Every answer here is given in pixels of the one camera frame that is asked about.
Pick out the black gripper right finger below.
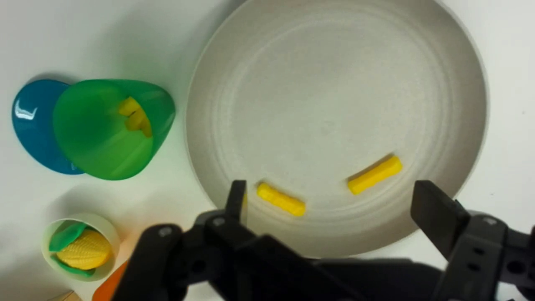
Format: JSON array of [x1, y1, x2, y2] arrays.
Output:
[[409, 179, 535, 301]]

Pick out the teal plastic saucer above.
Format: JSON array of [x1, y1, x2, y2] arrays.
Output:
[[11, 78, 85, 175]]

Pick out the yellow toy corn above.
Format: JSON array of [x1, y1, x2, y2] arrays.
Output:
[[48, 220, 113, 279]]

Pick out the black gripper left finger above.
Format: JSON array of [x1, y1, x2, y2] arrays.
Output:
[[110, 179, 357, 301]]

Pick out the orange plastic cup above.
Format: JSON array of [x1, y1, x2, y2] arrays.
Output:
[[90, 257, 133, 301]]

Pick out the white plastic cup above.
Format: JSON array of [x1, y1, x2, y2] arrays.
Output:
[[38, 212, 122, 282]]

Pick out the green plastic cup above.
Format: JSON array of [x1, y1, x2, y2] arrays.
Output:
[[51, 78, 177, 182]]

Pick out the beige round plate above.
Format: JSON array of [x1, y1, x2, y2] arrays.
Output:
[[185, 0, 488, 259]]

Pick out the yellow toy fry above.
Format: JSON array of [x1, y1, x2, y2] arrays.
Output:
[[254, 180, 307, 219], [346, 153, 404, 197], [116, 97, 143, 120], [125, 112, 153, 138]]

